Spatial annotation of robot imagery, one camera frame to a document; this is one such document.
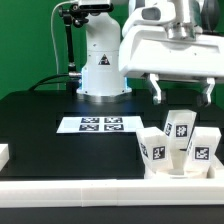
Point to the white block at left edge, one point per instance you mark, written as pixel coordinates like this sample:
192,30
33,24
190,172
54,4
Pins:
4,155

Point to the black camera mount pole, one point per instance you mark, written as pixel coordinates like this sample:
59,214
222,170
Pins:
72,17

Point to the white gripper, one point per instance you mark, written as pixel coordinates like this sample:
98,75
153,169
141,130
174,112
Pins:
147,50

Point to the white tag base sheet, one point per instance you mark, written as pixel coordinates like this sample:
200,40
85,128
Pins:
99,124

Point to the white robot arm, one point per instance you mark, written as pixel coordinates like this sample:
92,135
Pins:
106,18

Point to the white L-shaped obstacle frame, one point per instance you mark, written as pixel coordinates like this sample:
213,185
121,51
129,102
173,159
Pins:
90,193

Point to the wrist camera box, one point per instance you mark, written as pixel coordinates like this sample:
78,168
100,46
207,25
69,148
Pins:
152,14

